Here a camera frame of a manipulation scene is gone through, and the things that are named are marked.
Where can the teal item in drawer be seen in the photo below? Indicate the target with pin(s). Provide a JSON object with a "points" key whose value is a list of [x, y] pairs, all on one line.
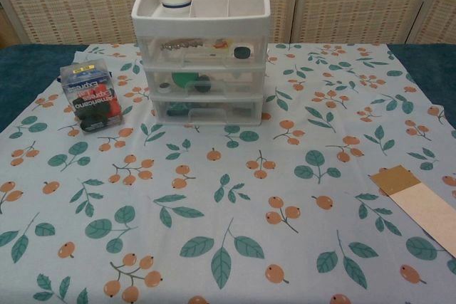
{"points": [[178, 110]]}

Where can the white plastic drawer organizer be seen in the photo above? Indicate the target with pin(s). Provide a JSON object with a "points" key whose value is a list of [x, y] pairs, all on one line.
{"points": [[199, 22]]}

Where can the dark round cap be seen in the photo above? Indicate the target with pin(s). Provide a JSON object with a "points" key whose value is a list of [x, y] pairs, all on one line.
{"points": [[203, 85]]}

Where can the green round disc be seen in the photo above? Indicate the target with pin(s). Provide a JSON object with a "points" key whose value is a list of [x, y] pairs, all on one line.
{"points": [[181, 79]]}

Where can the leaf and berry tablecloth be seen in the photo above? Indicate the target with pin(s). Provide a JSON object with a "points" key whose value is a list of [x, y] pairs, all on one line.
{"points": [[228, 211]]}

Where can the black round cap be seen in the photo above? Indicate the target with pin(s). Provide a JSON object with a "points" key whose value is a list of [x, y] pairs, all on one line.
{"points": [[242, 52]]}

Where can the clear coffee capsule box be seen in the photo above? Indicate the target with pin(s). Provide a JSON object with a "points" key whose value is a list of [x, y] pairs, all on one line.
{"points": [[92, 94]]}

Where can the teal table cover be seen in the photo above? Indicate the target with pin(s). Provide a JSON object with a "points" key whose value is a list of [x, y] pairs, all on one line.
{"points": [[28, 76]]}

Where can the pink and gold card strip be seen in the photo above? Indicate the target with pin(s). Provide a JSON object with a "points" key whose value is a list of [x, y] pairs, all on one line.
{"points": [[424, 208]]}

